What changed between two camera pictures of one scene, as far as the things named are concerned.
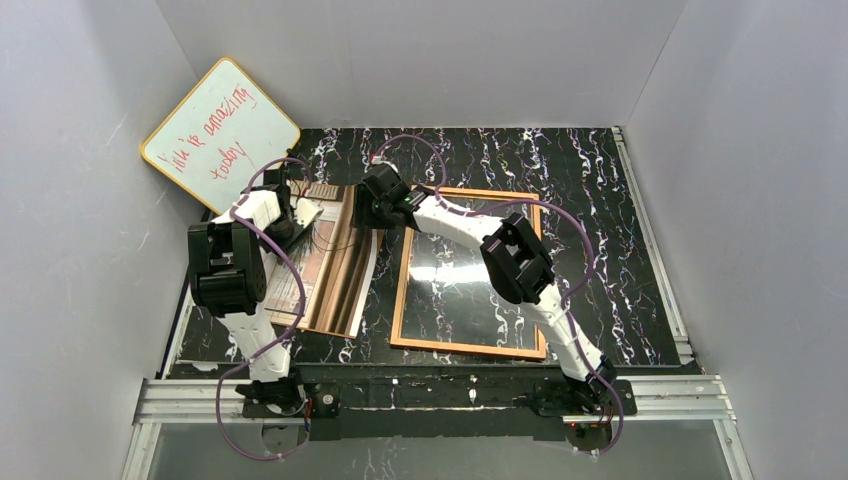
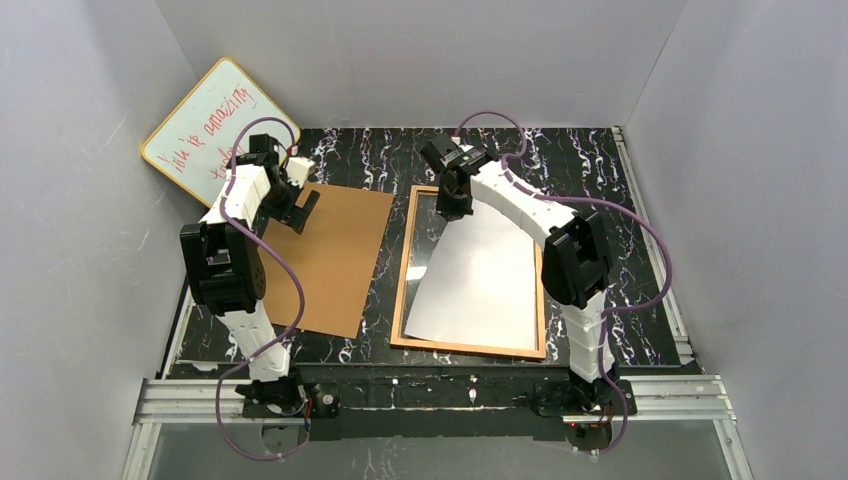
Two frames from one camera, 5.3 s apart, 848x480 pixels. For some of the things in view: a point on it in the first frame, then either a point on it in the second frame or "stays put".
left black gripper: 291,221 → 299,210
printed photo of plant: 337,256 → 478,284
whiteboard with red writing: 221,132 stays put
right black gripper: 370,215 → 452,205
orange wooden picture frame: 541,347 stays put
